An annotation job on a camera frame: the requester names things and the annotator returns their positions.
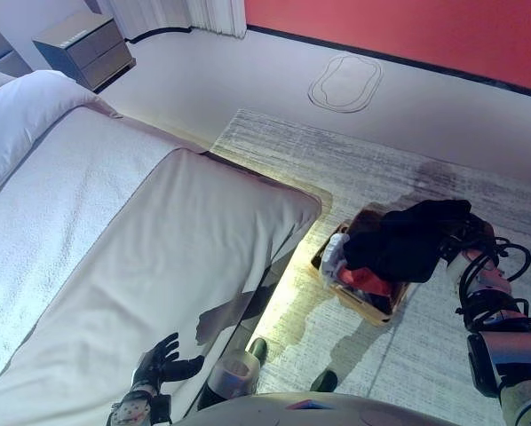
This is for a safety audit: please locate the black garment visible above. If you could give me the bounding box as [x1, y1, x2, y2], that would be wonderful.
[343, 199, 474, 285]

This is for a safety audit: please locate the white duvet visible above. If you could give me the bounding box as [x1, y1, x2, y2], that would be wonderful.
[0, 68, 103, 209]

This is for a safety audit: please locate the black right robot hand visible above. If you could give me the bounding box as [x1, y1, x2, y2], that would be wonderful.
[439, 211, 498, 264]

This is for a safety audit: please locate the white curtain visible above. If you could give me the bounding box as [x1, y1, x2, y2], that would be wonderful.
[96, 0, 249, 44]

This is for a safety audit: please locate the silver robot torso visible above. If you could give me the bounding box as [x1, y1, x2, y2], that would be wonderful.
[171, 391, 506, 426]

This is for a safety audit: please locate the brown wooden nightstand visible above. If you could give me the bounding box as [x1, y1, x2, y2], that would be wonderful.
[32, 11, 138, 93]

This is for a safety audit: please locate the brown wicker basket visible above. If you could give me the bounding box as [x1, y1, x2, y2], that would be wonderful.
[310, 208, 421, 328]

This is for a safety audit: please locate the dark garment with white logo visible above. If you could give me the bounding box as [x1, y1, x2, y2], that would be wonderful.
[349, 283, 405, 312]

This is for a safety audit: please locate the white textured coverlet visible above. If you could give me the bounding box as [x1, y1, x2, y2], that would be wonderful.
[0, 106, 214, 400]

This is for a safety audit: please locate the beige bed runner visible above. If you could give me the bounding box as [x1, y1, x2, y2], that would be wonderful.
[0, 148, 323, 426]

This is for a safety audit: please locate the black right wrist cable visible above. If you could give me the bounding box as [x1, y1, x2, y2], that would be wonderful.
[458, 237, 531, 330]

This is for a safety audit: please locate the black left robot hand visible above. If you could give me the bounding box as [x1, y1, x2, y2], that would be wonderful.
[131, 332, 205, 397]

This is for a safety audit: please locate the grey textured rug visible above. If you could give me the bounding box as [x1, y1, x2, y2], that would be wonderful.
[211, 108, 531, 426]

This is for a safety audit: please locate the orange garment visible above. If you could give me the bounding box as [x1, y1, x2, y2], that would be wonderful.
[336, 264, 396, 299]

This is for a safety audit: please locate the silver left robot leg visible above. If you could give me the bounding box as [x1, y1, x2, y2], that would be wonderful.
[197, 335, 270, 410]

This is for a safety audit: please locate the beige tufted bed frame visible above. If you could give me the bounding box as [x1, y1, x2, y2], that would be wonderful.
[194, 177, 336, 414]

